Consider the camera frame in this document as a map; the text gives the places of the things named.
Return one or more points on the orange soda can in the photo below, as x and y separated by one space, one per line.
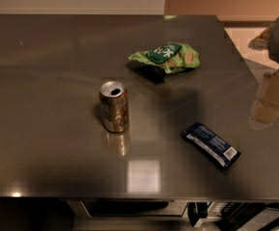
114 106

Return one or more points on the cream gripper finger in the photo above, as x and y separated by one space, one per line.
265 109
261 42

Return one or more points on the green rice chip bag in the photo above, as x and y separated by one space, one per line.
170 58

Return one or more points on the dark blue snack packet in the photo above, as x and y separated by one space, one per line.
219 151

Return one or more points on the drawer under table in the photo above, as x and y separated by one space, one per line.
127 208

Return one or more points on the dark clutter under table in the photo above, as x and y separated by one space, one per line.
234 216

